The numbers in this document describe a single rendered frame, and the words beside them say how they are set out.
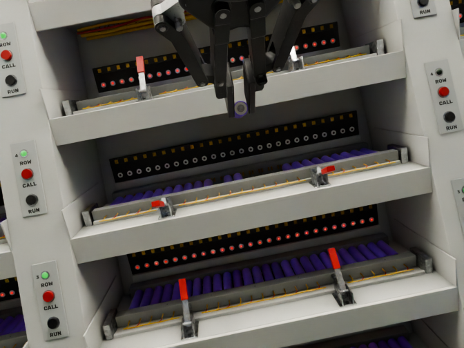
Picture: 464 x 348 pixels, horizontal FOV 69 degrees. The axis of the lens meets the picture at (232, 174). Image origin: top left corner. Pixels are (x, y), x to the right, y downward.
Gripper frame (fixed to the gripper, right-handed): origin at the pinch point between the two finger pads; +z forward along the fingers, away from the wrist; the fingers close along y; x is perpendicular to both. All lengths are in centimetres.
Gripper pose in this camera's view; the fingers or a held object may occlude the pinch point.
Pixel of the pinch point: (239, 90)
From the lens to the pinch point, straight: 39.5
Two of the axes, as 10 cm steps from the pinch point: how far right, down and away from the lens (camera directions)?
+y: 9.8, -1.9, 0.2
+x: -1.9, -9.4, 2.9
